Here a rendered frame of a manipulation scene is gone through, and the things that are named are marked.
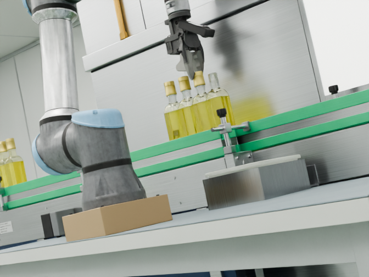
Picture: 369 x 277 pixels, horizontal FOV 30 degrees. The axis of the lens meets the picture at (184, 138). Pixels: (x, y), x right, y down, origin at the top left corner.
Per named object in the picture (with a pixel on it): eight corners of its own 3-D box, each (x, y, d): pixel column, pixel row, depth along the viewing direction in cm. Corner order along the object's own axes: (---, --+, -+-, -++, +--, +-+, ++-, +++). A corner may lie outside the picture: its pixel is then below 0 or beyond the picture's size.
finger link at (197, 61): (195, 82, 220) (186, 54, 220) (208, 77, 216) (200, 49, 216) (189, 83, 218) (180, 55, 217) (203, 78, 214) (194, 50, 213)
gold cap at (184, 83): (193, 89, 216) (190, 75, 217) (186, 89, 213) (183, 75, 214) (185, 92, 218) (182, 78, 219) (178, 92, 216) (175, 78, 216)
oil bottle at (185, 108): (213, 162, 214) (199, 95, 216) (202, 164, 210) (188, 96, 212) (200, 165, 218) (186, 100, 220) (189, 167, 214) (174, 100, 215)
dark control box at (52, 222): (78, 232, 229) (73, 208, 229) (60, 237, 222) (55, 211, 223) (62, 236, 234) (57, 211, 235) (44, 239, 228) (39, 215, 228)
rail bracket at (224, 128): (256, 149, 196) (247, 106, 197) (222, 154, 183) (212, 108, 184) (247, 151, 197) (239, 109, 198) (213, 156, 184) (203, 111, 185)
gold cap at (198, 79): (207, 84, 213) (205, 70, 213) (200, 84, 210) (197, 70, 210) (199, 87, 215) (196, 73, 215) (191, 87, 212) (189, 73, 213)
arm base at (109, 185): (102, 206, 150) (93, 162, 151) (71, 214, 162) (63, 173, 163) (158, 195, 159) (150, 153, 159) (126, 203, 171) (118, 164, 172)
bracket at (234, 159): (258, 173, 194) (253, 149, 194) (239, 177, 186) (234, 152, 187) (248, 176, 196) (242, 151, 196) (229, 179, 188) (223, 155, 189)
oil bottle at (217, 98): (243, 155, 207) (228, 86, 209) (232, 156, 203) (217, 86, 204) (228, 159, 211) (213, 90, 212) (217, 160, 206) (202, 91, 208)
